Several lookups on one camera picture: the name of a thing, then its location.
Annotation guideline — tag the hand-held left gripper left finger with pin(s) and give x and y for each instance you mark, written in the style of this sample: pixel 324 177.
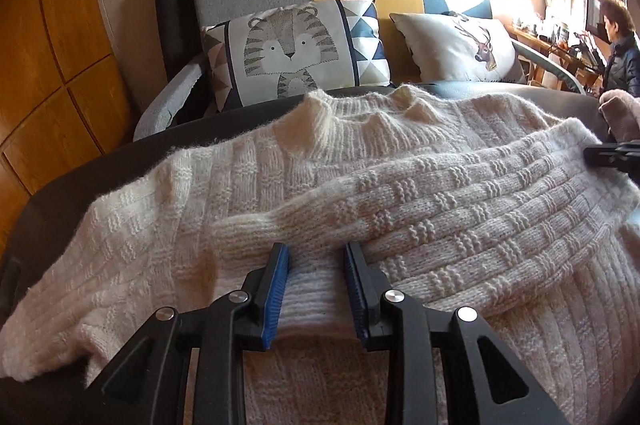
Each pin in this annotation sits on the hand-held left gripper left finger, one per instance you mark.
pixel 277 295

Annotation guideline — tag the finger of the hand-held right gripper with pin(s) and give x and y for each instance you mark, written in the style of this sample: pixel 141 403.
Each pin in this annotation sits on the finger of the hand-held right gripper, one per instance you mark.
pixel 607 155

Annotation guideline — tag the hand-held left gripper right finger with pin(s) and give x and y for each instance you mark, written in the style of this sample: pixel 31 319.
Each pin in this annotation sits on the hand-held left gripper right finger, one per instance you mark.
pixel 356 295

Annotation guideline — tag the white knit sweater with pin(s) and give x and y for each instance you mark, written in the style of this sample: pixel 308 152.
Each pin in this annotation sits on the white knit sweater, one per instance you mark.
pixel 400 215

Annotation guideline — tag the pink knit sweater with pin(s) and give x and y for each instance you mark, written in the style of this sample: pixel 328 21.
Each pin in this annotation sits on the pink knit sweater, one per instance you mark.
pixel 622 115

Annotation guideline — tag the black monitor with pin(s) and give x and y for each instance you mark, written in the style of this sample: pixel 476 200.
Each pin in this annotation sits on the black monitor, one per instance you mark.
pixel 595 12

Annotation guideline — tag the cluttered wooden desk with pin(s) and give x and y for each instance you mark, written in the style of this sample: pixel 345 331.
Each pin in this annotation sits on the cluttered wooden desk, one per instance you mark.
pixel 525 36

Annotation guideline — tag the deer print cushion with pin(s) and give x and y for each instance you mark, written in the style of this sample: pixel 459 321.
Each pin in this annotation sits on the deer print cushion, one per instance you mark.
pixel 450 45

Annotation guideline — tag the tiger print cushion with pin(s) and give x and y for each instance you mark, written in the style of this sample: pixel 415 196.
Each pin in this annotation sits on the tiger print cushion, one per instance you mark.
pixel 290 50

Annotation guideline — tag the black rolled mat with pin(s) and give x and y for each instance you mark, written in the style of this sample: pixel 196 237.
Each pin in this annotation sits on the black rolled mat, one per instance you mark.
pixel 170 5

